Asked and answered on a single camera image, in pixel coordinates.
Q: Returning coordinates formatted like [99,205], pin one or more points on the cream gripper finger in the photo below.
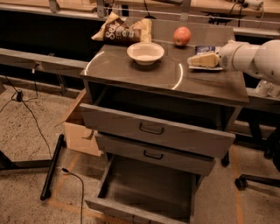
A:
[208,59]

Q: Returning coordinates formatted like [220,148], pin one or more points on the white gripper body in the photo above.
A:
[227,56]

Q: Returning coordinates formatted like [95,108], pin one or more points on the blue chip bag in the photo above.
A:
[200,49]

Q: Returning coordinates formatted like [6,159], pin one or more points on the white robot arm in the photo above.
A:
[259,61]

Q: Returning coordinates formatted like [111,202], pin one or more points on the grey drawer cabinet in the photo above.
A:
[220,94]

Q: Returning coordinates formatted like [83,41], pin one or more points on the grey top drawer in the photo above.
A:
[157,120]

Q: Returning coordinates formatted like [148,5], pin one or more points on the grey drawer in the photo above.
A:
[145,193]
[157,120]
[183,161]

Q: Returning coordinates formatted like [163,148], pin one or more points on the brown chip bag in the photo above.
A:
[114,30]

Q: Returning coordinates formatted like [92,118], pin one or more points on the grey middle drawer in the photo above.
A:
[183,161]

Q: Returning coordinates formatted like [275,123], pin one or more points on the grey bottom drawer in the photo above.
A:
[145,193]

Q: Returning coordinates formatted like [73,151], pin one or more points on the red apple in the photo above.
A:
[181,36]

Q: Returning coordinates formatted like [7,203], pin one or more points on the clear pump bottle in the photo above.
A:
[263,88]

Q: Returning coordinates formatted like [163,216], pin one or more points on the white bowl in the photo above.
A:
[145,53]

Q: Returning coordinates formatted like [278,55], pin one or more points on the black chair base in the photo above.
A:
[256,154]

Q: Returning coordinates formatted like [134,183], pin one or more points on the cardboard box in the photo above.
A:
[78,136]

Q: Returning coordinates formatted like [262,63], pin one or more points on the black table leg frame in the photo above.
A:
[6,164]

